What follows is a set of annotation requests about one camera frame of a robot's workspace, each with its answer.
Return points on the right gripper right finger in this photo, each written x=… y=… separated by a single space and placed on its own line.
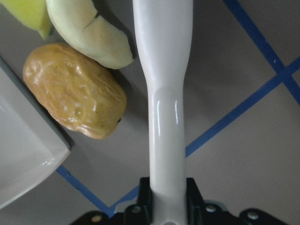
x=200 y=212

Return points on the brown wrinkled potato toy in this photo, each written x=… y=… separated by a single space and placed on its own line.
x=78 y=93

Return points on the yellow green fruit chunk toy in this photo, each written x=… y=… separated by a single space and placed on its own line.
x=30 y=13

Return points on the beige plastic dustpan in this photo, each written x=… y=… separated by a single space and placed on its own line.
x=32 y=145

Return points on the beige hand brush black bristles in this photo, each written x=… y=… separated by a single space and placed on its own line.
x=163 y=32

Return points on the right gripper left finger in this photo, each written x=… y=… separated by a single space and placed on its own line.
x=141 y=212

